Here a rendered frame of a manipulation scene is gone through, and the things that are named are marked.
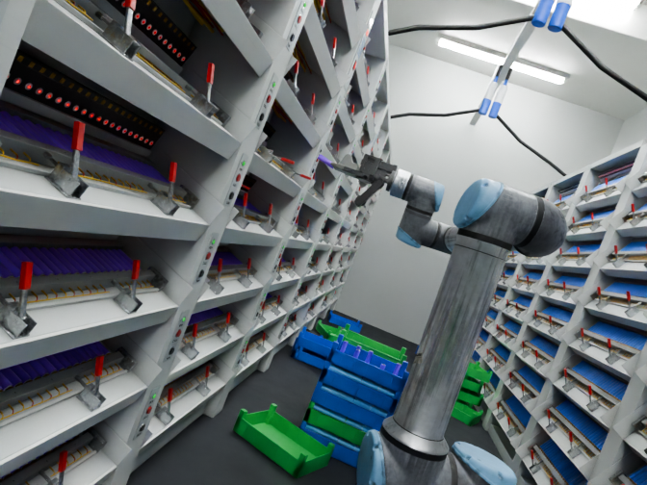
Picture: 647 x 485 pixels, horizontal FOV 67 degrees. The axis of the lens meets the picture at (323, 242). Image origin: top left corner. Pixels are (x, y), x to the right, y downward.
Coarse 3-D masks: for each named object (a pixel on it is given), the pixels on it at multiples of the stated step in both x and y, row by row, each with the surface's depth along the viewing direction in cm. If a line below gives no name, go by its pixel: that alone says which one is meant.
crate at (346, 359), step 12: (336, 348) 184; (348, 348) 203; (336, 360) 184; (348, 360) 183; (360, 360) 182; (372, 360) 201; (384, 360) 200; (360, 372) 182; (372, 372) 181; (384, 372) 181; (408, 372) 180; (384, 384) 181; (396, 384) 180
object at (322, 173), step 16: (368, 64) 243; (384, 64) 243; (368, 80) 242; (352, 96) 243; (336, 128) 244; (336, 144) 244; (352, 144) 243; (320, 176) 244; (304, 208) 245; (320, 224) 244; (304, 256) 245; (288, 288) 245; (272, 352) 250
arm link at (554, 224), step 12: (552, 204) 103; (552, 216) 101; (444, 228) 159; (456, 228) 151; (540, 228) 100; (552, 228) 101; (564, 228) 104; (444, 240) 157; (540, 240) 102; (552, 240) 102; (564, 240) 107; (444, 252) 163; (528, 252) 109; (540, 252) 106; (552, 252) 108
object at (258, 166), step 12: (264, 144) 171; (252, 156) 115; (252, 168) 121; (264, 168) 128; (276, 168) 141; (300, 168) 174; (264, 180) 135; (276, 180) 144; (288, 180) 153; (300, 180) 174; (288, 192) 164
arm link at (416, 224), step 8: (408, 208) 158; (416, 208) 156; (408, 216) 158; (416, 216) 157; (424, 216) 157; (400, 224) 161; (408, 224) 158; (416, 224) 157; (424, 224) 158; (432, 224) 159; (400, 232) 160; (408, 232) 158; (416, 232) 157; (424, 232) 158; (432, 232) 158; (400, 240) 160; (408, 240) 158; (416, 240) 158; (424, 240) 159; (432, 240) 158
